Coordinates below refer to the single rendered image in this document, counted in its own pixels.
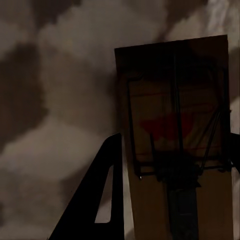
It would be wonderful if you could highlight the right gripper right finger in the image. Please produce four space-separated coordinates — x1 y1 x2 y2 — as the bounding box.
229 132 240 173

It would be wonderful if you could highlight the mousetrap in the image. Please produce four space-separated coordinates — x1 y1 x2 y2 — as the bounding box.
114 34 235 240

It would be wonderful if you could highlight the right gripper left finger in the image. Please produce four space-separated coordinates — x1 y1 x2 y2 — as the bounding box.
49 133 125 240

